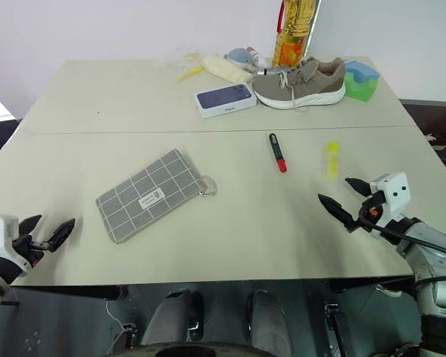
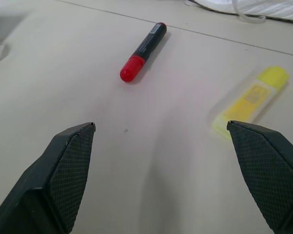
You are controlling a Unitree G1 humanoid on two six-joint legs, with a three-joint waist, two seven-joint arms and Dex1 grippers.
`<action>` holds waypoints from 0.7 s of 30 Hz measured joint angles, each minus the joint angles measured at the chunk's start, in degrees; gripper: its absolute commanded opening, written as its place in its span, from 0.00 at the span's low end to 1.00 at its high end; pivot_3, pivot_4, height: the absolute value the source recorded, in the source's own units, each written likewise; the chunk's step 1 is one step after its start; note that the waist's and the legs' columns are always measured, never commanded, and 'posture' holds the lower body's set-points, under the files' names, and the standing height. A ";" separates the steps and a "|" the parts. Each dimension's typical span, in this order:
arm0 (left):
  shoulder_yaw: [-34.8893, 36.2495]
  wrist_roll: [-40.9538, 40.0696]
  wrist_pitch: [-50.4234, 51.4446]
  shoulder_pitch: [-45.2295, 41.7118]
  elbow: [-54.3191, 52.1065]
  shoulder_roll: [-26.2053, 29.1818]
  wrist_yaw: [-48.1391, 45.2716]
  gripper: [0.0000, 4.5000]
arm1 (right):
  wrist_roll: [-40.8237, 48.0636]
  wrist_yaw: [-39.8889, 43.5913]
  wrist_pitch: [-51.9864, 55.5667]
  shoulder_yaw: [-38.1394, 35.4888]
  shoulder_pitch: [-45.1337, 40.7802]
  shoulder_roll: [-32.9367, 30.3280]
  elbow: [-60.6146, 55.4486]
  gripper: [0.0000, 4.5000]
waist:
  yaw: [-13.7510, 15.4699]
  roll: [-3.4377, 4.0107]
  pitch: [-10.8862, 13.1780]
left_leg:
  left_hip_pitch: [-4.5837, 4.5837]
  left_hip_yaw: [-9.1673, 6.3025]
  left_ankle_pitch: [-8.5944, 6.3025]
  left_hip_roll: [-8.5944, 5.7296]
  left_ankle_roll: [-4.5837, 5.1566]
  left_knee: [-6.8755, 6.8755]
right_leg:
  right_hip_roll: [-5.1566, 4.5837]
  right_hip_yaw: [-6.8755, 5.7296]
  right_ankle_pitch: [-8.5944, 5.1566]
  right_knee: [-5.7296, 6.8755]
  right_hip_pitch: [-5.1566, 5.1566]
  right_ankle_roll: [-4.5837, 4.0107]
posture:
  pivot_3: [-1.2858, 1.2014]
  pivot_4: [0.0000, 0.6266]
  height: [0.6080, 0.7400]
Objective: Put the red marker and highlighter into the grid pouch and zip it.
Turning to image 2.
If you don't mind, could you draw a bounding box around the black marker with red cap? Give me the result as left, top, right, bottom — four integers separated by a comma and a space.
120, 22, 167, 83

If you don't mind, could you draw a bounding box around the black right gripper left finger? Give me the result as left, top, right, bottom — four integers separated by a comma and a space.
0, 122, 96, 234

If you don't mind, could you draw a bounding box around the white ribbed cloth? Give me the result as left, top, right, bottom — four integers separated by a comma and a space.
185, 0, 293, 22

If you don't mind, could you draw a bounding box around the yellow highlighter pen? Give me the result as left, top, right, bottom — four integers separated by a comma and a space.
211, 65, 290, 140

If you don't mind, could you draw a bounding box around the white cable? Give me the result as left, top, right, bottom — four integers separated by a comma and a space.
231, 0, 267, 25

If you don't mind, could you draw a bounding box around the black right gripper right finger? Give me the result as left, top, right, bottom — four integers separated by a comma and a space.
227, 120, 293, 234

